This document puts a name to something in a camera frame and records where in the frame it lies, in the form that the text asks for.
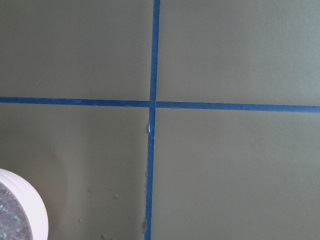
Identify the pile of clear ice cubes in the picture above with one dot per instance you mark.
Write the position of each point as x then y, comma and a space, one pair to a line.
13, 222

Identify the pink ribbed bowl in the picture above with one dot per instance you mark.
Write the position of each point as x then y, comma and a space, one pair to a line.
30, 202

